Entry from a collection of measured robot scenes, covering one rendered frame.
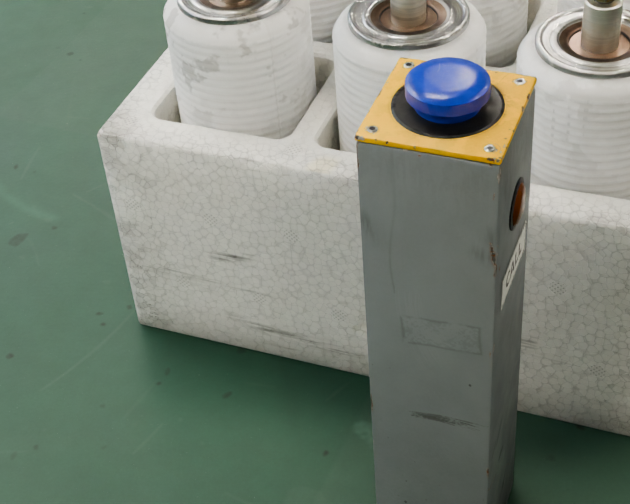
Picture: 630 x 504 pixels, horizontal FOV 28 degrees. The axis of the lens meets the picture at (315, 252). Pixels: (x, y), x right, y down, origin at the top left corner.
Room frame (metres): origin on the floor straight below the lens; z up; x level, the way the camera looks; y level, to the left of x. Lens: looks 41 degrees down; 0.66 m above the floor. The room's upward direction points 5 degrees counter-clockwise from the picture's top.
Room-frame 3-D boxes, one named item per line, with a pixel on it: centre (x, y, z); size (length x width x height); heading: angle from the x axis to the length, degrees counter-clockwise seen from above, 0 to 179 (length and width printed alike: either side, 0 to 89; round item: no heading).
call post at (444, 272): (0.49, -0.07, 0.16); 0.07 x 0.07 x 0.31; 66
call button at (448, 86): (0.49, -0.07, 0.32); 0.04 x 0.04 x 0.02
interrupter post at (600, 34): (0.63, -0.18, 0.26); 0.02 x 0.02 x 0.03
